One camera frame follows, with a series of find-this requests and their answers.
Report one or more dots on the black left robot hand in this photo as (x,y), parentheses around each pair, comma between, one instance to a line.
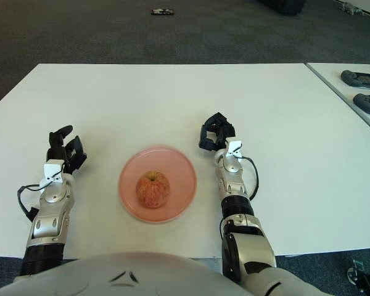
(71,153)

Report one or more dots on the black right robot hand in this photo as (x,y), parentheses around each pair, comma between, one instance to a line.
(220,131)

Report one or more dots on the red yellow apple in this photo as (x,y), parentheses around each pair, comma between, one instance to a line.
(152,189)

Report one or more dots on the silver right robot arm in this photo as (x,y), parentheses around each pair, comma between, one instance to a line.
(243,222)

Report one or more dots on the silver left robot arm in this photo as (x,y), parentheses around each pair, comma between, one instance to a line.
(49,219)

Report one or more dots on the round pink plate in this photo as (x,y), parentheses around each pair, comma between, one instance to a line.
(185,185)

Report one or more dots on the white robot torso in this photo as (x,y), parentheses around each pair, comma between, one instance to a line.
(111,274)

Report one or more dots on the small black red floor object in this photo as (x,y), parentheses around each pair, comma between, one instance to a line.
(162,11)

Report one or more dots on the black bulky floor object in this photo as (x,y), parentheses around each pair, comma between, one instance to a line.
(283,6)

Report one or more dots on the dark grey handheld controller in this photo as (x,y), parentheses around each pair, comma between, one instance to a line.
(357,77)
(368,103)

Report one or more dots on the small grey floor toy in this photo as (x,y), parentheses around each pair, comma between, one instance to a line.
(351,7)

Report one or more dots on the metal table clamp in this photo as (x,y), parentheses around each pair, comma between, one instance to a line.
(359,272)

